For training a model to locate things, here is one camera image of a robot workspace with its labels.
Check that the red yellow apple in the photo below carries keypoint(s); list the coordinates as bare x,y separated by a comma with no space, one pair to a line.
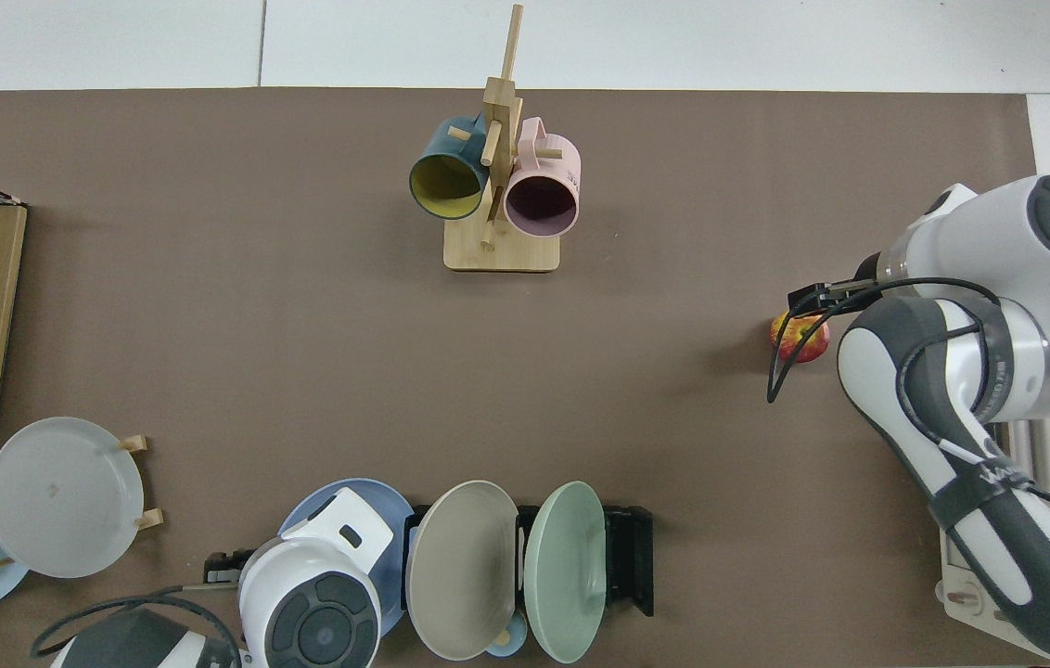
815,346

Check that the wooden plate rack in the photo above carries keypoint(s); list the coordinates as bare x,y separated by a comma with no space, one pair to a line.
152,520

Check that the grey plate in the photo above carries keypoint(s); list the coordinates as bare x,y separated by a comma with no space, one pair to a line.
61,496

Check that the beige plate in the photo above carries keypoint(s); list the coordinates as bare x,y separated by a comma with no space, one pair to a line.
460,566

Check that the black dish rack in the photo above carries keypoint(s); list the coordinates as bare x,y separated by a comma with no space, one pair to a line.
632,557

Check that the green plate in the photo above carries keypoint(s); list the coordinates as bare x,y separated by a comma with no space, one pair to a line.
562,566

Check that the brown table cloth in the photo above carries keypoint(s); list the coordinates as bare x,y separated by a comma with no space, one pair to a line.
302,325

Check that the pink cup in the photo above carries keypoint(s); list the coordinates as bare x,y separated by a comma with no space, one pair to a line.
555,162

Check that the small blue round thing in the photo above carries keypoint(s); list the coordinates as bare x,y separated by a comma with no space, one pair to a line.
512,640

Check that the wooden cup stand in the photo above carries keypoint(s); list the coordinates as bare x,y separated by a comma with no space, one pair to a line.
502,255

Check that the pale toaster oven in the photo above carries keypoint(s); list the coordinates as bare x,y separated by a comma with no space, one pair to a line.
961,594

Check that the dark teal cup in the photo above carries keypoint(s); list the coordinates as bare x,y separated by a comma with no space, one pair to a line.
437,147

